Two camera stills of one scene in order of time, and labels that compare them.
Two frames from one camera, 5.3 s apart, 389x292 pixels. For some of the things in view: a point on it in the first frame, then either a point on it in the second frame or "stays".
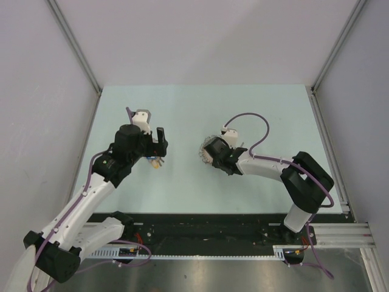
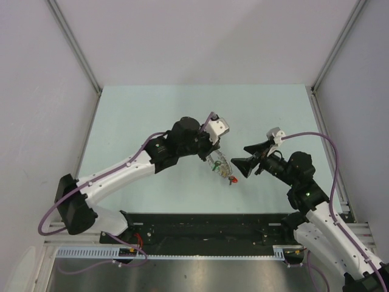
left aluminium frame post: [62, 22] stays
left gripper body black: [151, 148] to [203, 145]
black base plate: [208, 234] stays
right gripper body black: [217, 165] to [270, 164]
